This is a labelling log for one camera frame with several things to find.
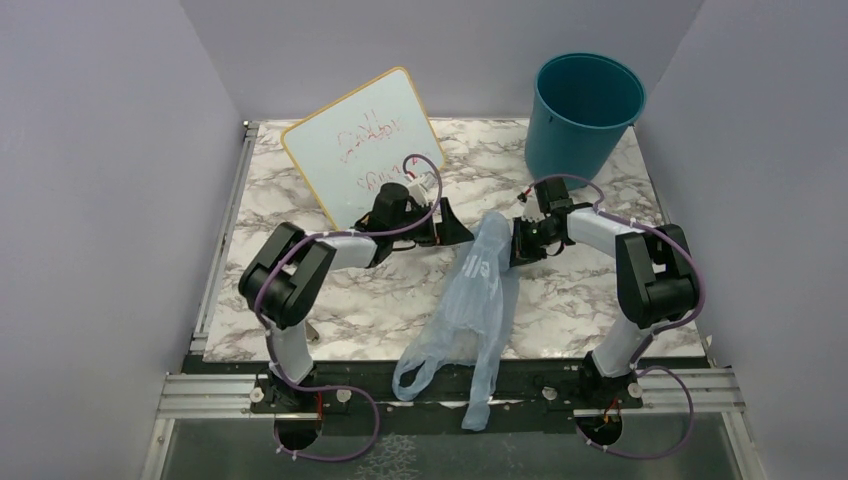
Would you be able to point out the small grey eraser block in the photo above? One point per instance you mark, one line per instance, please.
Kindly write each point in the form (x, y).
(311, 333)

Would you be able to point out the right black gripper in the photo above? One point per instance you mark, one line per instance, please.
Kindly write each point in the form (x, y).
(520, 252)

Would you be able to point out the teal plastic trash bin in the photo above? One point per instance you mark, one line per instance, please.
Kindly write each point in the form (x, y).
(583, 103)

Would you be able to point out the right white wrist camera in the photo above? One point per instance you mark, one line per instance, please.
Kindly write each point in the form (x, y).
(531, 210)

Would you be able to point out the aluminium table frame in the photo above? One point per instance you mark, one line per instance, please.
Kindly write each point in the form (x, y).
(159, 445)

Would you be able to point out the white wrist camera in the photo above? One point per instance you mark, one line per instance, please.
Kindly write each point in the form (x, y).
(531, 210)
(420, 187)

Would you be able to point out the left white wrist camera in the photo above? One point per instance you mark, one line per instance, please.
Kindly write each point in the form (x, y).
(420, 187)

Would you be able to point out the yellow framed whiteboard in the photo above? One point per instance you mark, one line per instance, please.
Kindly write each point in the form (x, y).
(347, 149)

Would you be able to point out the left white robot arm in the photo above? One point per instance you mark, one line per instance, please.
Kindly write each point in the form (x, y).
(282, 282)

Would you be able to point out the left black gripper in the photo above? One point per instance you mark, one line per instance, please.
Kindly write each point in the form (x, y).
(449, 230)

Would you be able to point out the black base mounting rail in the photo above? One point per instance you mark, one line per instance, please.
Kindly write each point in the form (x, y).
(550, 396)

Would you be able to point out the blue plastic trash bag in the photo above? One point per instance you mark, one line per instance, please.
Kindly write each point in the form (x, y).
(471, 324)

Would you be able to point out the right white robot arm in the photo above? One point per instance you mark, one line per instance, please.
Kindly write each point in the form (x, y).
(656, 281)

